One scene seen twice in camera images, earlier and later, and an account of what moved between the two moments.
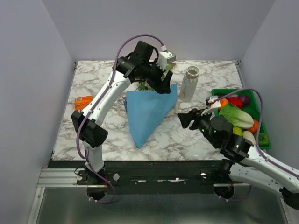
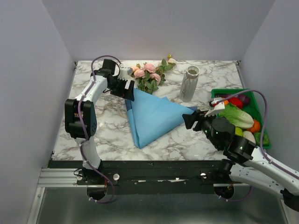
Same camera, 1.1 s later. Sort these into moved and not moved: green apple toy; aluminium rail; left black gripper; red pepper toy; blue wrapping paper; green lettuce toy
Moved: left black gripper; blue wrapping paper
Not moved: red pepper toy; green lettuce toy; aluminium rail; green apple toy
